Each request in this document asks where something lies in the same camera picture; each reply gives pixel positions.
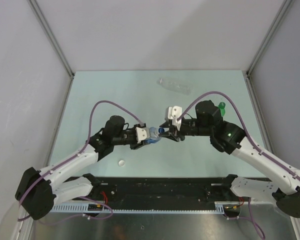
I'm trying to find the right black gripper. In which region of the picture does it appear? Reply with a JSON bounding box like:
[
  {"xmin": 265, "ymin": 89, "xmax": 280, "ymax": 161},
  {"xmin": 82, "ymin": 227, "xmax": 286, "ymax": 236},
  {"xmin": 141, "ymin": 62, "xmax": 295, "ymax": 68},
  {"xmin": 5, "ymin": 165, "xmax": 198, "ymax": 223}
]
[{"xmin": 158, "ymin": 116, "xmax": 211, "ymax": 142}]

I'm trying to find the white bottle cap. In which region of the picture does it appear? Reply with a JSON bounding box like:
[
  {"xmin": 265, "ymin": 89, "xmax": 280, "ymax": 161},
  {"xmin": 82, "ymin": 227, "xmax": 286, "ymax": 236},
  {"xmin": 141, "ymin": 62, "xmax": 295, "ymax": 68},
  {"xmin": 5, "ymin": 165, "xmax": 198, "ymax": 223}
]
[
  {"xmin": 158, "ymin": 127, "xmax": 165, "ymax": 134},
  {"xmin": 118, "ymin": 160, "xmax": 126, "ymax": 167}
]

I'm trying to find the clear bottle with blue label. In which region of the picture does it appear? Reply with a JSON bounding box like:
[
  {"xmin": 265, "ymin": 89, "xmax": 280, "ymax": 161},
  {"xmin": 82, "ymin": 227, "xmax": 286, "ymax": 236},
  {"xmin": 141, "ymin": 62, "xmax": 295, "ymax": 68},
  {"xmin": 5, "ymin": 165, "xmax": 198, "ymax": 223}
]
[{"xmin": 146, "ymin": 127, "xmax": 161, "ymax": 144}]

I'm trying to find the clear unlabelled plastic bottle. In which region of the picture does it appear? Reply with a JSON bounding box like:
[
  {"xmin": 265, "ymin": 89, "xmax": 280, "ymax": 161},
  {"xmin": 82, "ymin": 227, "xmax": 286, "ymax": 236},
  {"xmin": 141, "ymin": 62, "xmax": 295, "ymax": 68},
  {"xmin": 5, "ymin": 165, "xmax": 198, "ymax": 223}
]
[{"xmin": 156, "ymin": 77, "xmax": 192, "ymax": 95}]

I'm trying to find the green plastic bottle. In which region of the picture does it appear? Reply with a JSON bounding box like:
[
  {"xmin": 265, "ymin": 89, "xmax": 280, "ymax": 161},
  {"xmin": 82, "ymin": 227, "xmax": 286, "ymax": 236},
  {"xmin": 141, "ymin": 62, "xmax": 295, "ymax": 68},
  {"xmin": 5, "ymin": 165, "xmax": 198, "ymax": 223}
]
[{"xmin": 218, "ymin": 104, "xmax": 226, "ymax": 117}]

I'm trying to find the green bottle cap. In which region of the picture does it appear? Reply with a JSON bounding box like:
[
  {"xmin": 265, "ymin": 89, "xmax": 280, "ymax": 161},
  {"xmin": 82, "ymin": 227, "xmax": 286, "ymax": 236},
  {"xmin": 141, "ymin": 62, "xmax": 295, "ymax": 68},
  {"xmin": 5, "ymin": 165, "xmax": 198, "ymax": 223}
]
[{"xmin": 219, "ymin": 102, "xmax": 226, "ymax": 108}]

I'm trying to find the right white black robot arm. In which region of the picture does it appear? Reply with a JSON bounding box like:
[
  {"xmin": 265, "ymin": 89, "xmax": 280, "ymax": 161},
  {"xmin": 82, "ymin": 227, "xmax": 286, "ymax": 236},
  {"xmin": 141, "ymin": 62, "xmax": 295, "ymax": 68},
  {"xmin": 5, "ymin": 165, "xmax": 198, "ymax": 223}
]
[{"xmin": 160, "ymin": 100, "xmax": 300, "ymax": 218}]

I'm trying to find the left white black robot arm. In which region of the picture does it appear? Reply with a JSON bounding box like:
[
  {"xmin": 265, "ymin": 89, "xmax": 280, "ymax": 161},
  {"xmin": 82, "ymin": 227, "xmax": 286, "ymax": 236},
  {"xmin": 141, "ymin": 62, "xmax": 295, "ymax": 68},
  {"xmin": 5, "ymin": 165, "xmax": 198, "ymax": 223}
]
[{"xmin": 15, "ymin": 115, "xmax": 151, "ymax": 220}]

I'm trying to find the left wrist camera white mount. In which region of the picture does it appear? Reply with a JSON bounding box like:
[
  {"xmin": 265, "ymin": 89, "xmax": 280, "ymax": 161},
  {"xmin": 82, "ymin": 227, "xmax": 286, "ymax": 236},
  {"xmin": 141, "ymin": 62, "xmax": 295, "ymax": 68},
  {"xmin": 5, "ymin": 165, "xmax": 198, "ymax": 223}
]
[{"xmin": 135, "ymin": 124, "xmax": 150, "ymax": 144}]

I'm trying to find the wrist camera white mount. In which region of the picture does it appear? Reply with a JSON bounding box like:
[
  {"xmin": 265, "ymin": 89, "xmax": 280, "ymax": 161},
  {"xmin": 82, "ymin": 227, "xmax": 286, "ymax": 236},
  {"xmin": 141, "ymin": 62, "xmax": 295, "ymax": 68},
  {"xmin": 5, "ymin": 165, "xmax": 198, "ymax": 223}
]
[
  {"xmin": 164, "ymin": 106, "xmax": 183, "ymax": 131},
  {"xmin": 135, "ymin": 124, "xmax": 150, "ymax": 144}
]

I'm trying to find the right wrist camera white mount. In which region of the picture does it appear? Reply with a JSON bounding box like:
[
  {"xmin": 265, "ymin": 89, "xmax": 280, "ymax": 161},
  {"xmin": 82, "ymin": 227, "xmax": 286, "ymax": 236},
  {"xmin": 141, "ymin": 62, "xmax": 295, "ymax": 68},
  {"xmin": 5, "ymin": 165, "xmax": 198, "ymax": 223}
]
[{"xmin": 164, "ymin": 106, "xmax": 183, "ymax": 131}]

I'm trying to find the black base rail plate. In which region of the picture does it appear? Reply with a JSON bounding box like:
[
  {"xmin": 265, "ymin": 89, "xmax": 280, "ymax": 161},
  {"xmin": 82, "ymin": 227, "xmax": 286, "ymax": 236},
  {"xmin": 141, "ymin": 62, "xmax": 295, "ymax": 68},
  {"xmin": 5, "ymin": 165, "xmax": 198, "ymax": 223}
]
[{"xmin": 71, "ymin": 172, "xmax": 243, "ymax": 210}]

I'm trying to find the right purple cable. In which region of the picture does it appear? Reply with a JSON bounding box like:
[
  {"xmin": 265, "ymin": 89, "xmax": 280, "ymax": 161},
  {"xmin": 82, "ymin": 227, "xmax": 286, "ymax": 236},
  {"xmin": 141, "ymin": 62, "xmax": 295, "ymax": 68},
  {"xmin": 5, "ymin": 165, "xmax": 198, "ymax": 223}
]
[{"xmin": 178, "ymin": 90, "xmax": 300, "ymax": 191}]

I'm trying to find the purple cable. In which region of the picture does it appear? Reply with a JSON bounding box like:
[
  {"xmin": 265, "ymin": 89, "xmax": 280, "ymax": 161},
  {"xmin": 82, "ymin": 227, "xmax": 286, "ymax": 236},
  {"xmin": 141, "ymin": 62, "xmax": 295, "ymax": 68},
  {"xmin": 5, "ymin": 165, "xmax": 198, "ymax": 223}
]
[
  {"xmin": 178, "ymin": 90, "xmax": 300, "ymax": 191},
  {"xmin": 16, "ymin": 100, "xmax": 145, "ymax": 222}
]

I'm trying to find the grey slotted cable duct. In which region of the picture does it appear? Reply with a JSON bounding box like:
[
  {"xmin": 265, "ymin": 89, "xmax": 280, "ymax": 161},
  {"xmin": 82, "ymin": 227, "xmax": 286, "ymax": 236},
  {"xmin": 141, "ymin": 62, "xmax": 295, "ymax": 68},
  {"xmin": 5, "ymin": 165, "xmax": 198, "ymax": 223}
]
[{"xmin": 49, "ymin": 201, "xmax": 225, "ymax": 215}]

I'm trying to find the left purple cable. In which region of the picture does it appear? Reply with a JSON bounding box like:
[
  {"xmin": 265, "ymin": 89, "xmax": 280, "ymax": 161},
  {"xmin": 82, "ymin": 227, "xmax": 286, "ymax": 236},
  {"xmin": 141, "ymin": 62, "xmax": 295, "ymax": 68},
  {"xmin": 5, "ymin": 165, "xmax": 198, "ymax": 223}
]
[{"xmin": 16, "ymin": 100, "xmax": 145, "ymax": 222}]

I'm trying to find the left aluminium frame post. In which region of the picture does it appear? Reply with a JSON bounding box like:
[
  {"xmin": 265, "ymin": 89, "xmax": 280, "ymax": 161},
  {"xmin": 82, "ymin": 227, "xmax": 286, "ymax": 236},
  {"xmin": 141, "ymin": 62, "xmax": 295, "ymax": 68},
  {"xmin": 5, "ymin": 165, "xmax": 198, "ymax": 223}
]
[{"xmin": 27, "ymin": 0, "xmax": 75, "ymax": 77}]

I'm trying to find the aluminium frame post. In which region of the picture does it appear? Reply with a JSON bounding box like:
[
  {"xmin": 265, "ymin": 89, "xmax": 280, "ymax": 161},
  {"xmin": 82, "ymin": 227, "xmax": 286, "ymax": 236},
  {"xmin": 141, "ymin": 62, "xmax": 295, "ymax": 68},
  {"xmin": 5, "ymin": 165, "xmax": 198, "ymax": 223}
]
[
  {"xmin": 245, "ymin": 0, "xmax": 293, "ymax": 76},
  {"xmin": 27, "ymin": 0, "xmax": 75, "ymax": 77}
]

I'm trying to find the right aluminium frame post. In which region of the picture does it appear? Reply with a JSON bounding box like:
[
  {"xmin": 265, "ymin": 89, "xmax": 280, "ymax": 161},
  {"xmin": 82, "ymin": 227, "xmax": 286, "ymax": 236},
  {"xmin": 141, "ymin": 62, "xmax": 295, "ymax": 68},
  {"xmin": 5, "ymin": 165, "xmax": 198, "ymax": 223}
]
[{"xmin": 245, "ymin": 0, "xmax": 293, "ymax": 76}]

